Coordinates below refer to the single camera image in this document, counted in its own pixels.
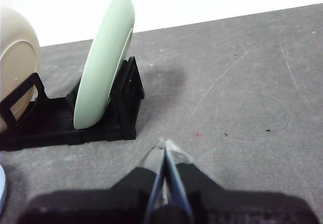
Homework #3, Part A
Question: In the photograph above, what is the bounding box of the green plate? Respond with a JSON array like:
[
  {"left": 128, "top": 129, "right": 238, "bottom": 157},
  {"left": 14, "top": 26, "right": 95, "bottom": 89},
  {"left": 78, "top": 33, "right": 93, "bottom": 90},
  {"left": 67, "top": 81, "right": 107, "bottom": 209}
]
[{"left": 73, "top": 0, "right": 136, "bottom": 130}]

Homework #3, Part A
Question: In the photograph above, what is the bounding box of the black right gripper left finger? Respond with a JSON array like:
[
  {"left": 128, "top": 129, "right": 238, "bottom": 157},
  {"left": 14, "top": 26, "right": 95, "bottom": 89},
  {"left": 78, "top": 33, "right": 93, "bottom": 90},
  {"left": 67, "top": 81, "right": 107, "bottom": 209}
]
[{"left": 17, "top": 137, "right": 166, "bottom": 224}]

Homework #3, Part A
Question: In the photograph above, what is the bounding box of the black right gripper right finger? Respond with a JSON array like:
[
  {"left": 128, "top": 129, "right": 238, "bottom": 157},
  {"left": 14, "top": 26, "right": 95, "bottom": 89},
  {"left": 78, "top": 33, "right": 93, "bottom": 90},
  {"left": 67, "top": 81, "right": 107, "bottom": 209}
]
[{"left": 164, "top": 139, "right": 320, "bottom": 224}]

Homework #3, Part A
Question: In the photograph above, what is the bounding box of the cream plate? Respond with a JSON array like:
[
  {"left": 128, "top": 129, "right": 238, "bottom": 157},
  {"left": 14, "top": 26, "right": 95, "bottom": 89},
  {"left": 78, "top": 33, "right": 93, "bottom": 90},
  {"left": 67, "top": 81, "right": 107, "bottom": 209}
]
[{"left": 0, "top": 6, "right": 41, "bottom": 134}]

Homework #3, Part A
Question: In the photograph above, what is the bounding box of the black plate rack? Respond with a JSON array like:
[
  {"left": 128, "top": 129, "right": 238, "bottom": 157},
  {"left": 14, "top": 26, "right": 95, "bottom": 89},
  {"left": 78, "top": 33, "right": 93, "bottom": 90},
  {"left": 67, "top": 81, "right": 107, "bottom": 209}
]
[{"left": 0, "top": 56, "right": 146, "bottom": 152}]

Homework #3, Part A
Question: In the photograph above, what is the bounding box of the blue plate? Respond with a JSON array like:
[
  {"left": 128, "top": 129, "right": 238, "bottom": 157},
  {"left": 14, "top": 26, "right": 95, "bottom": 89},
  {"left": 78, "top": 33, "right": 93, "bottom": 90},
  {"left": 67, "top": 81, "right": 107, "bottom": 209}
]
[{"left": 0, "top": 165, "right": 7, "bottom": 204}]

